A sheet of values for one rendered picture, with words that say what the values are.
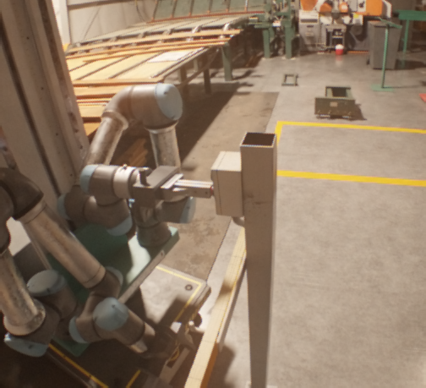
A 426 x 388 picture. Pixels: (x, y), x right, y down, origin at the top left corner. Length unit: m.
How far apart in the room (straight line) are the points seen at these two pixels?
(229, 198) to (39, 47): 0.75
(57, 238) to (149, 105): 0.48
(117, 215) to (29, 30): 0.64
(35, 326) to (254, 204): 0.65
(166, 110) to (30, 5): 0.52
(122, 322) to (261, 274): 0.34
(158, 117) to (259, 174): 0.49
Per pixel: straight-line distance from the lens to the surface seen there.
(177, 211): 1.15
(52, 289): 0.99
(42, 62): 1.07
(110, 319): 0.74
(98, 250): 1.26
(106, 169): 0.75
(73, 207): 0.88
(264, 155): 0.55
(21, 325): 0.92
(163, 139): 1.03
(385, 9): 9.33
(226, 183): 0.59
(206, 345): 0.62
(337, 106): 4.17
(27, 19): 1.08
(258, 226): 0.65
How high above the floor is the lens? 1.55
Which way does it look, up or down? 31 degrees down
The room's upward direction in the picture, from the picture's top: 7 degrees counter-clockwise
